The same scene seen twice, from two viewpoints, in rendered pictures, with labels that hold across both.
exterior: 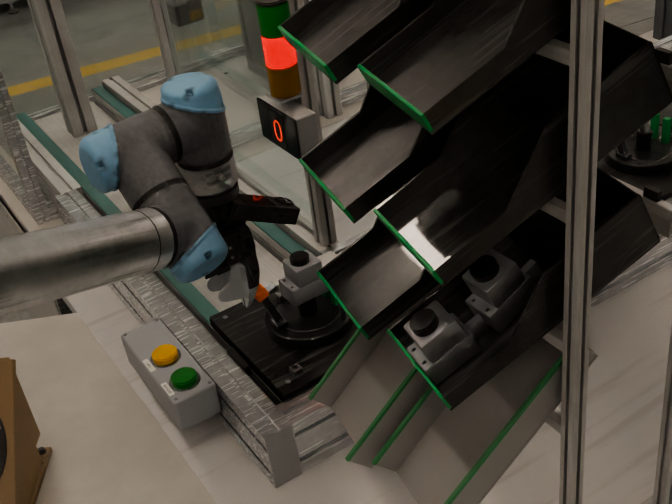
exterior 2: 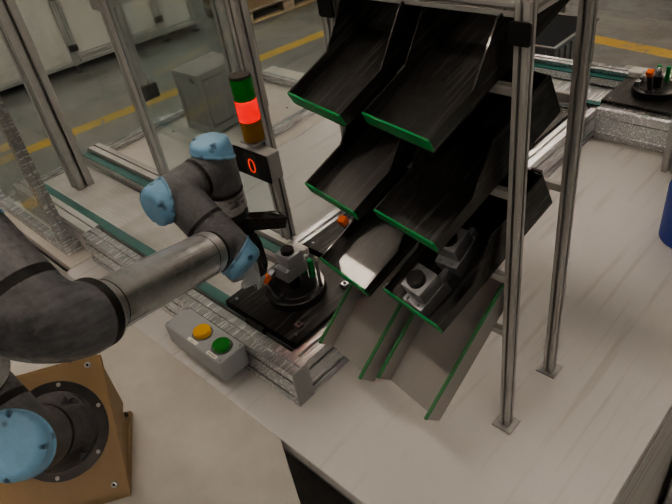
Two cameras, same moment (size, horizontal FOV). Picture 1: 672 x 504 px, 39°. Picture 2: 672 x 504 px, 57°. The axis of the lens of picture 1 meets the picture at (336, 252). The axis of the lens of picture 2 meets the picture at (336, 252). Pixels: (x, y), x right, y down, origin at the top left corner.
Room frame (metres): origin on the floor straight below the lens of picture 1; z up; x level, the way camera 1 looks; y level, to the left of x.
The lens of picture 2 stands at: (0.08, 0.19, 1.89)
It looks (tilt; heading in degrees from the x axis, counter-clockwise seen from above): 37 degrees down; 348
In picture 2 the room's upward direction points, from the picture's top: 10 degrees counter-clockwise
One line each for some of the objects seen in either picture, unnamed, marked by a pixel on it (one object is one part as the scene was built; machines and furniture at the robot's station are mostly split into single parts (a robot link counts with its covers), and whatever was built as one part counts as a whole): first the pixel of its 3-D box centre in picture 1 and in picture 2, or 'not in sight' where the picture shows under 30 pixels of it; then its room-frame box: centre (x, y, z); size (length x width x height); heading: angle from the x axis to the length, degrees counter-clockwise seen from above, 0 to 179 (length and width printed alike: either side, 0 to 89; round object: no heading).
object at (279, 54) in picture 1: (279, 48); (247, 108); (1.39, 0.04, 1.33); 0.05 x 0.05 x 0.05
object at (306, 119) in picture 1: (283, 73); (251, 125); (1.39, 0.04, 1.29); 0.12 x 0.05 x 0.25; 29
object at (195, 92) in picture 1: (194, 120); (215, 166); (1.12, 0.16, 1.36); 0.09 x 0.08 x 0.11; 124
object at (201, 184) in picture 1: (209, 173); (227, 201); (1.12, 0.15, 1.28); 0.08 x 0.08 x 0.05
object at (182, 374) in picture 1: (184, 379); (221, 346); (1.08, 0.25, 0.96); 0.04 x 0.04 x 0.02
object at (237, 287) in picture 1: (236, 290); (251, 278); (1.10, 0.15, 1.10); 0.06 x 0.03 x 0.09; 119
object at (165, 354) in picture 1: (165, 356); (202, 332); (1.14, 0.29, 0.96); 0.04 x 0.04 x 0.02
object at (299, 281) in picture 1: (307, 271); (292, 258); (1.18, 0.05, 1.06); 0.08 x 0.04 x 0.07; 119
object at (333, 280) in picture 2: (310, 325); (297, 294); (1.17, 0.06, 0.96); 0.24 x 0.24 x 0.02; 29
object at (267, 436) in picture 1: (159, 307); (182, 300); (1.34, 0.32, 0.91); 0.89 x 0.06 x 0.11; 29
